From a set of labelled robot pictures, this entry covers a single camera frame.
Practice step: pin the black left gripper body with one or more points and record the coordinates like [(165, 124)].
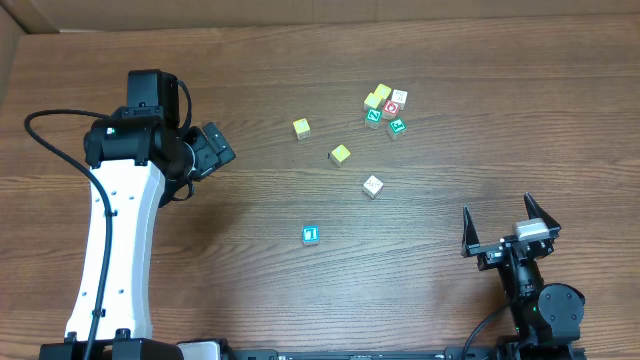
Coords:
[(218, 145)]

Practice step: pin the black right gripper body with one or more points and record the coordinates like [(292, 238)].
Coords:
[(507, 247)]

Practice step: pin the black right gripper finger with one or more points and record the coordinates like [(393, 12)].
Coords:
[(470, 241), (534, 210)]

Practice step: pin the white pattern block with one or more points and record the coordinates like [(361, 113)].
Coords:
[(372, 186)]

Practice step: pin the blue letter block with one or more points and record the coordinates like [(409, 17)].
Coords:
[(310, 235)]

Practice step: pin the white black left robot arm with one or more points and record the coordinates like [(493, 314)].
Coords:
[(136, 160)]

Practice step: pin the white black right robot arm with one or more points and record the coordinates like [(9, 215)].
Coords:
[(546, 317)]

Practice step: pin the green letter block right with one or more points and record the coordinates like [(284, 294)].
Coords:
[(396, 128)]

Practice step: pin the red letter block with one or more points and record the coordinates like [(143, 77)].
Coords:
[(390, 110)]

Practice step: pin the green Z letter block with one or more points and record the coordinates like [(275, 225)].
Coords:
[(372, 118)]

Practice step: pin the white letter block cluster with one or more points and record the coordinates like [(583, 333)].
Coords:
[(399, 97)]

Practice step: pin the yellow block left cluster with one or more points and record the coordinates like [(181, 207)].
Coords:
[(372, 101)]

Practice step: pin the yellow block cluster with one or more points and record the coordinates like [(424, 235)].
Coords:
[(383, 91), (372, 101)]

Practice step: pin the yellow block top cluster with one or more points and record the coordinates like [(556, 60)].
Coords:
[(383, 91)]

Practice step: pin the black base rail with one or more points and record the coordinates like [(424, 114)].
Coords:
[(449, 353)]

